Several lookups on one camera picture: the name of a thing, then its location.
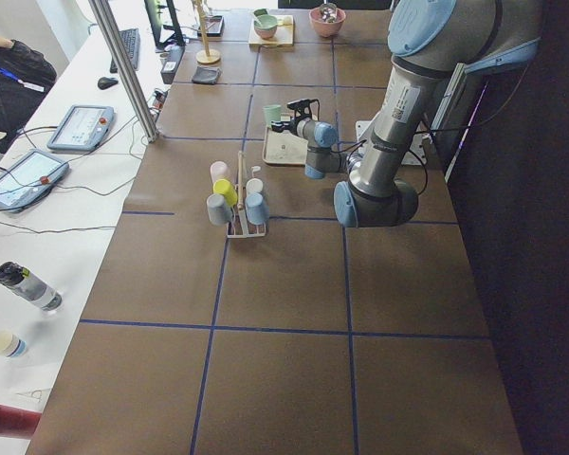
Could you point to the teach pendant far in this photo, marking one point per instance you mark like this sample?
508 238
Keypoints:
82 129

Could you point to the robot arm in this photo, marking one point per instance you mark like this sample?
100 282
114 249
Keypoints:
427 40

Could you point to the black computer mouse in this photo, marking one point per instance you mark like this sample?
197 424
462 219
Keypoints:
104 83

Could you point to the grey cup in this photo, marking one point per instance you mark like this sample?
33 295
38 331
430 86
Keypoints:
218 209

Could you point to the black monitor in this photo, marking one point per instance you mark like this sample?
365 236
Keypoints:
164 24

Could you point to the grey folded cloth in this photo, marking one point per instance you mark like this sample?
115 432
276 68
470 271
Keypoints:
206 75

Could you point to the bamboo cutting board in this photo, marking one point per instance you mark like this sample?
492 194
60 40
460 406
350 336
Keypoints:
283 37

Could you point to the aluminium frame post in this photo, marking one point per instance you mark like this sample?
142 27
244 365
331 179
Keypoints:
110 31

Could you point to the yellow cup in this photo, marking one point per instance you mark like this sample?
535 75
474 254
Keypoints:
224 187

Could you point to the blue cup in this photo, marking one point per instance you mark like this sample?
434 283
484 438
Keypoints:
256 209

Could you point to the seated person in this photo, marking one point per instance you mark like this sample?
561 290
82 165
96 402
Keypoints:
26 77

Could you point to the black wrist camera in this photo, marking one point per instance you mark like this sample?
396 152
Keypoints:
302 108

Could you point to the black box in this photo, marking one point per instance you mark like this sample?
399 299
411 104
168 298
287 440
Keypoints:
170 63

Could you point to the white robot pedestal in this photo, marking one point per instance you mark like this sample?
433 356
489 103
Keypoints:
416 156

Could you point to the green cup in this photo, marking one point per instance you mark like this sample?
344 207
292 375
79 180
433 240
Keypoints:
272 113

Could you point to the cream rectangular tray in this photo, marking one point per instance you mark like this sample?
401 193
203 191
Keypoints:
284 149

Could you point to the green bowl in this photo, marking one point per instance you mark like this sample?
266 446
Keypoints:
265 26

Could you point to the pink bowl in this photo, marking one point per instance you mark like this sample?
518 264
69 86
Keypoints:
326 25

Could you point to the black keyboard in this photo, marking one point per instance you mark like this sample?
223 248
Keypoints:
131 41

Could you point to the white cup rack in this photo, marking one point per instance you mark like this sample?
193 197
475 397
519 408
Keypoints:
240 227

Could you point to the clear water bottle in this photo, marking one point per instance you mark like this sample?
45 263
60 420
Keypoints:
23 283

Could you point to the teach pendant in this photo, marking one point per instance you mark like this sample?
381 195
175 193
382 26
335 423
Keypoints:
30 179
82 129

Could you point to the beige cup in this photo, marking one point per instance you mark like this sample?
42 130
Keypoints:
254 186

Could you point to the electronics board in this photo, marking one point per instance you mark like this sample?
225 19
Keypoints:
158 99

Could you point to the paper cup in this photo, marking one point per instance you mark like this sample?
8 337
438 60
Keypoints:
11 345

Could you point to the wooden mug tree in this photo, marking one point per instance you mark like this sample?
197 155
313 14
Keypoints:
206 55

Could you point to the metal scoop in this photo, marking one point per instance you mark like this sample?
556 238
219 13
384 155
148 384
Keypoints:
328 12

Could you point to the red cylinder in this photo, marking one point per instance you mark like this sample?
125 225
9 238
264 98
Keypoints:
18 423

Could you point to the pink cup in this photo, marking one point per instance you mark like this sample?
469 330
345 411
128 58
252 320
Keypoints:
219 170

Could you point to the teach pendant near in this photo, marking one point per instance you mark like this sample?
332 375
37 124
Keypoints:
30 179

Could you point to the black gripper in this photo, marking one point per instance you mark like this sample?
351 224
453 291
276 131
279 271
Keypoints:
290 125

